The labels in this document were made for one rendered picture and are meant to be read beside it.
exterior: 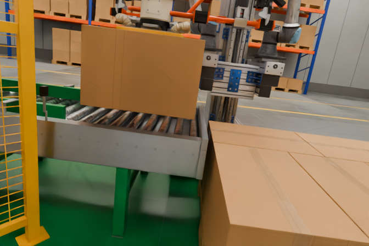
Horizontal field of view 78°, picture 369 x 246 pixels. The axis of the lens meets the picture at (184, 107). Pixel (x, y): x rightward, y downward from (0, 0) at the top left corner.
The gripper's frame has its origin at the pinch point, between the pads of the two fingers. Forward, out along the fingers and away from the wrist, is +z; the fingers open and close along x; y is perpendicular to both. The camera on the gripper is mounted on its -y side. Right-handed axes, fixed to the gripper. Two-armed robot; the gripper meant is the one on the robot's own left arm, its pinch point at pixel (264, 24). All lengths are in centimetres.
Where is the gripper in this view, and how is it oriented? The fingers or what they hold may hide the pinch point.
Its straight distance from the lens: 140.3
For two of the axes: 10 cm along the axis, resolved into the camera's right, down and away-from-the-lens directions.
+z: -1.2, 9.6, 2.4
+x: -0.5, 2.3, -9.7
